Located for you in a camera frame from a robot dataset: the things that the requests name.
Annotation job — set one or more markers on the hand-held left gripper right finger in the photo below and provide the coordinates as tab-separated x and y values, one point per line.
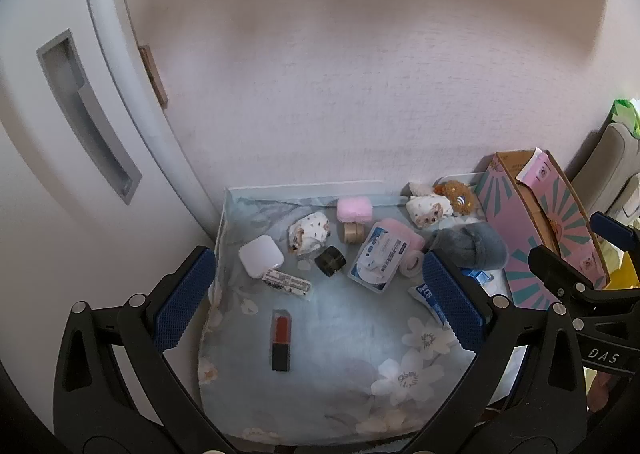
452	301

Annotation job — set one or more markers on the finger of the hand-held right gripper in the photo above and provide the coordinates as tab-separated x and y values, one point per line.
614	230
555	266

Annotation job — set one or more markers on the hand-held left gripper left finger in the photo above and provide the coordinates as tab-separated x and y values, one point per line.
182	299

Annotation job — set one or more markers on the blue white sachet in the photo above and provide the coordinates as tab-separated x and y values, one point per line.
429	301

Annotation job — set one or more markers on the pink patterned cardboard box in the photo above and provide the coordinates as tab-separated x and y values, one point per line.
542	234

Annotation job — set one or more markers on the blue white packet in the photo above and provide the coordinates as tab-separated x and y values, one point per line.
380	256

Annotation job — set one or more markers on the white spotted plush toy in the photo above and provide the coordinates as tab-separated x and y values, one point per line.
425	210
309	232

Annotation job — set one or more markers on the white tape roll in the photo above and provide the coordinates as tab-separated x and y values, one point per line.
412	264

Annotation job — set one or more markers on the grey plush slipper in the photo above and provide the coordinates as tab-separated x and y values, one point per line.
470	246

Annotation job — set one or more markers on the beige upholstered headboard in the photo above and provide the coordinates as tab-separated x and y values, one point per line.
612	154

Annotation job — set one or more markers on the pink pouch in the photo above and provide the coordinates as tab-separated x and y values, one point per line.
405	231

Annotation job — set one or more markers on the white square case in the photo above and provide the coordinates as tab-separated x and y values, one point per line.
260	256

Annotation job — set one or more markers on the striped small box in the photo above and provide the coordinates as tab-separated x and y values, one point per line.
287	283

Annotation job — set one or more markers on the brown plush toy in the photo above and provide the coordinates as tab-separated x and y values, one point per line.
456	194

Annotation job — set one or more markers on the black red lipstick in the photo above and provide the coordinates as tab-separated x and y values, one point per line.
281	341

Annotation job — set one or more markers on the green tissue pack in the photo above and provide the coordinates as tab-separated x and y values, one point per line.
627	115

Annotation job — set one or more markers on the light blue floral cloth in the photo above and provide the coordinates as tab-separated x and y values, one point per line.
340	334

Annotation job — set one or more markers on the beige tape roll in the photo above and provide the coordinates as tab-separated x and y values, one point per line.
353	233

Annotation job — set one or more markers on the black round jar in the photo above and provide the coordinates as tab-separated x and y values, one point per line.
330	261

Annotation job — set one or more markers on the pink fluffy pad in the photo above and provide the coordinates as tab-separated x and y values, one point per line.
354	208

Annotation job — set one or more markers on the white cabinet door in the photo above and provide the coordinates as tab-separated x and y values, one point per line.
75	159

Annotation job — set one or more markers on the small wooden block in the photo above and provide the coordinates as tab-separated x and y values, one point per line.
155	76

